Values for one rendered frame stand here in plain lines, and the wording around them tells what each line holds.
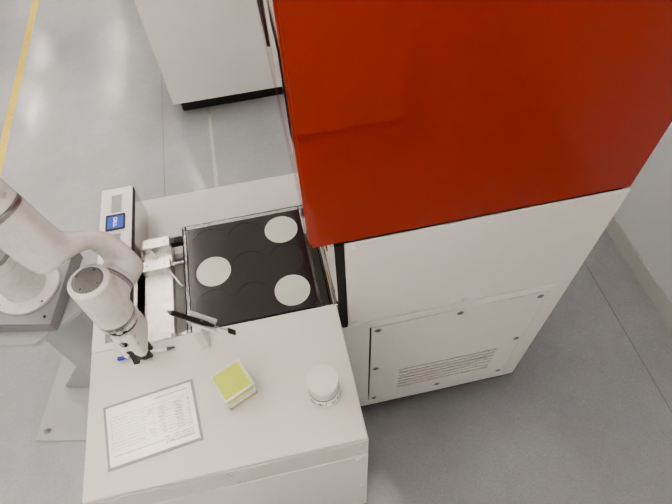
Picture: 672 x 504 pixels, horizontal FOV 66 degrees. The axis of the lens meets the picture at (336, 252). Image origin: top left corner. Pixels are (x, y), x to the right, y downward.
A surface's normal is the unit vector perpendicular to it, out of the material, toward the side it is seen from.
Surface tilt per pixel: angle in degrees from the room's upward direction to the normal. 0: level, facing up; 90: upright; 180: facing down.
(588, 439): 0
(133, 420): 0
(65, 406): 0
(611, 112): 90
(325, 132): 90
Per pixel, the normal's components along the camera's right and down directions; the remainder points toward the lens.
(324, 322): -0.04, -0.56
